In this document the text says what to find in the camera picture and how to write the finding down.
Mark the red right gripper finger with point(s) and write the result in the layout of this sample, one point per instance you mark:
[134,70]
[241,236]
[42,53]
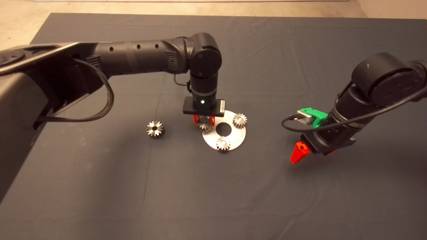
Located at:
[330,152]
[299,151]

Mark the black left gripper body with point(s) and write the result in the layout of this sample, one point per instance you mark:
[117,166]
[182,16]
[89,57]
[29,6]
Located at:
[203,106]

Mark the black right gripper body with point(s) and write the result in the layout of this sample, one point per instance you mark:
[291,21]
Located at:
[328,140]

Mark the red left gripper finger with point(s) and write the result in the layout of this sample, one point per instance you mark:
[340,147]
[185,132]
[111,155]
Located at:
[211,121]
[196,119]

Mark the small steel gear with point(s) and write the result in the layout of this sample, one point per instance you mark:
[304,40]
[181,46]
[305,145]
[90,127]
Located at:
[204,126]
[223,144]
[240,120]

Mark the large steel gear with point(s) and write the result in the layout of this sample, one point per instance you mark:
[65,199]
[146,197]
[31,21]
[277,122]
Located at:
[160,131]

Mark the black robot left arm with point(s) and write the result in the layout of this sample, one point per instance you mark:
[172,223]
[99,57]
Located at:
[140,56]

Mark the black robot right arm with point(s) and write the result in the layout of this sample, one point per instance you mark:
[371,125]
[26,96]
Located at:
[383,78]

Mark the round metal plate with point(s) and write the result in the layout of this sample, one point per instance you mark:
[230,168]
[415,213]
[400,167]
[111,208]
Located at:
[233,140]

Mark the dark grey table cloth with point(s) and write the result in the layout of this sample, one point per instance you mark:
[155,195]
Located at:
[267,200]

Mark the green right camera mount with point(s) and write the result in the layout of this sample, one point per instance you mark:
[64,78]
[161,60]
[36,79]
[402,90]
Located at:
[317,116]

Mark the silver right camera box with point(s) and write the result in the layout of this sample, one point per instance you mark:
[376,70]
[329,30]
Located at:
[304,117]

